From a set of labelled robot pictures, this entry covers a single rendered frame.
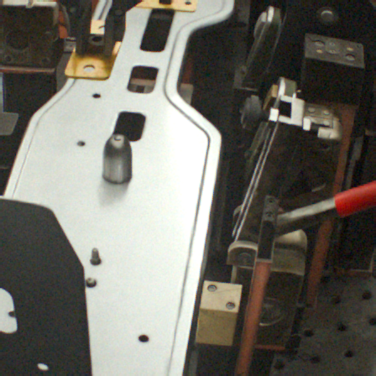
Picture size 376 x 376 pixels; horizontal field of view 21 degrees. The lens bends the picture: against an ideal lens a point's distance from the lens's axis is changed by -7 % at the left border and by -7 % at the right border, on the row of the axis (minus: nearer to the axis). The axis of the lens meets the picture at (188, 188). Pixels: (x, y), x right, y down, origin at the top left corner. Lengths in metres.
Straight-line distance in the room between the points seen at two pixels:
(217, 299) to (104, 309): 0.12
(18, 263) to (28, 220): 0.04
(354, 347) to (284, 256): 0.41
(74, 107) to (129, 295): 0.28
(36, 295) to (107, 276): 0.36
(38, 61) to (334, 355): 0.56
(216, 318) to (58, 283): 0.29
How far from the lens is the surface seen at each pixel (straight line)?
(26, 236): 0.62
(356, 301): 1.42
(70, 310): 0.67
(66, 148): 1.14
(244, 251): 0.95
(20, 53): 1.37
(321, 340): 1.37
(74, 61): 0.85
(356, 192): 0.93
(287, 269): 0.97
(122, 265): 1.02
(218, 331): 0.93
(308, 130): 0.87
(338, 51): 1.12
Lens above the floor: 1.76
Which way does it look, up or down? 44 degrees down
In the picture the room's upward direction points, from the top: 4 degrees clockwise
